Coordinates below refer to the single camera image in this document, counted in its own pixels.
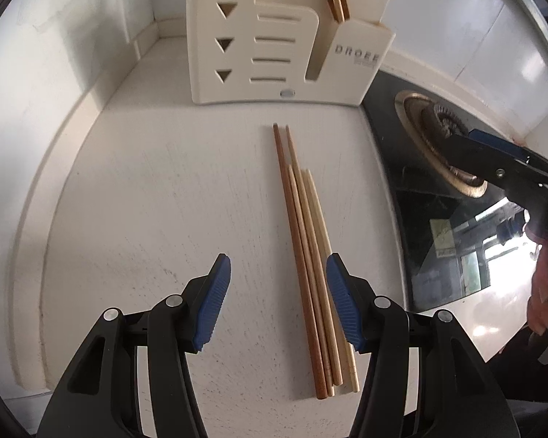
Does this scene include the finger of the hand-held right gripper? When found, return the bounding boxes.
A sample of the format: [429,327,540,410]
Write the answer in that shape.
[439,133,545,193]
[467,128,548,184]

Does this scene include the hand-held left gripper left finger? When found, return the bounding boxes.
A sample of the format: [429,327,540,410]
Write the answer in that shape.
[37,253,232,438]

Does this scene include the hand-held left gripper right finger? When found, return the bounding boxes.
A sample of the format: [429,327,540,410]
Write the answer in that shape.
[326,253,521,438]

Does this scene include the light bamboo chopstick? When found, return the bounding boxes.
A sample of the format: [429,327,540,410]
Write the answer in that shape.
[288,165,335,397]
[307,170,361,393]
[301,169,351,372]

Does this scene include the cream plastic utensil holder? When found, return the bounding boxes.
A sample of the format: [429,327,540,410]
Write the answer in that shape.
[185,0,398,107]

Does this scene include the person's right hand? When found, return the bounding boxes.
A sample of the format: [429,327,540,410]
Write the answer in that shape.
[527,242,548,336]

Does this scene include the round gas burner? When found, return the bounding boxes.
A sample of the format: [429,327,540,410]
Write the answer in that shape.
[394,91,490,200]

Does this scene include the black glass gas stove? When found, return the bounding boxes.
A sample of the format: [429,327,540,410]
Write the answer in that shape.
[362,69,548,313]

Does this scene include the dark clothing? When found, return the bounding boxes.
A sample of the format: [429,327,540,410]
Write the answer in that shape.
[498,326,548,420]

